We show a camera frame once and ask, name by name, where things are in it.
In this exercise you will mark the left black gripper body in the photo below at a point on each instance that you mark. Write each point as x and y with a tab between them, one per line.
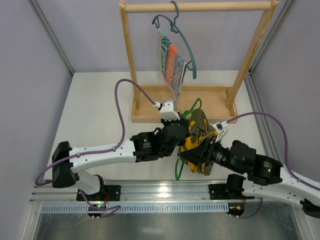
182	128

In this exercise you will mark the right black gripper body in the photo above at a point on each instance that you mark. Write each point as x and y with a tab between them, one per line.
204	149

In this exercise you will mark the camouflage yellow green trousers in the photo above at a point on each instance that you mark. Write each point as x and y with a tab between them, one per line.
199	129

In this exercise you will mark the green wire hanger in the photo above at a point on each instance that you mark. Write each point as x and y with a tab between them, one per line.
179	164

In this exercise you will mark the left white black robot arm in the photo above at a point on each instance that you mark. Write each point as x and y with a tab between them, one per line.
72	163

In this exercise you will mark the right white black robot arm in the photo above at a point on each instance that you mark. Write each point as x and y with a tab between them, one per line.
254	175

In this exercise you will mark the patterned folded garment on hanger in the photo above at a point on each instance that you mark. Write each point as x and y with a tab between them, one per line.
171	63

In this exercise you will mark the blue plastic hanger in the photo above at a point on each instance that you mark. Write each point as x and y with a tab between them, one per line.
191	64

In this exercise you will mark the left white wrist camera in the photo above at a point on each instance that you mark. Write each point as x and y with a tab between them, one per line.
168	110

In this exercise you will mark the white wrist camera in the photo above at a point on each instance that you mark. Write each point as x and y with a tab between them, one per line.
168	110
222	129

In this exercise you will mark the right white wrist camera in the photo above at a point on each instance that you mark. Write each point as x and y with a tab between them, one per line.
222	129

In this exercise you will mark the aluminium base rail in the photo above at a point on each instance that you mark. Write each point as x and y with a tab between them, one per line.
188	191

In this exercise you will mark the slotted grey cable duct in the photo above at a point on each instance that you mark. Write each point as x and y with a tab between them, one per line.
138	208

